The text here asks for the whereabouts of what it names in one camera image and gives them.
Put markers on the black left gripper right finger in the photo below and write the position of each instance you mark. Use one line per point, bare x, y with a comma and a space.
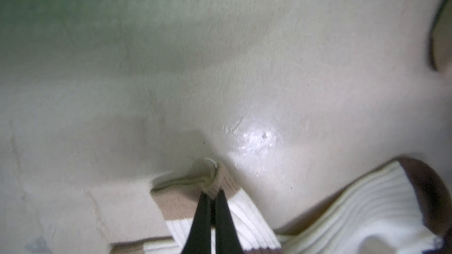
226, 238

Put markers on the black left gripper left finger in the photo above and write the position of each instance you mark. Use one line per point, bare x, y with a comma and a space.
199, 238

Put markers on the cream brown striped sock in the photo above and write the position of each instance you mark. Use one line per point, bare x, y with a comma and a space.
403, 207
177, 200

